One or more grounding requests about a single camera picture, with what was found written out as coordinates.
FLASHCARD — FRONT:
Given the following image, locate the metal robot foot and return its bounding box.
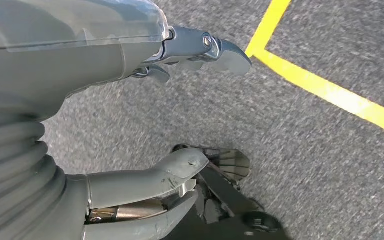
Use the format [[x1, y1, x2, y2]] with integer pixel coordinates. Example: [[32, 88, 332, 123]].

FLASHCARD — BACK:
[[171, 143, 252, 191]]

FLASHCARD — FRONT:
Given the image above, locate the yellow floor tape square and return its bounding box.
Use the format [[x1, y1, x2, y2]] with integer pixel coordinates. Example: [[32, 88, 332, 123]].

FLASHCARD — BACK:
[[244, 0, 384, 139]]

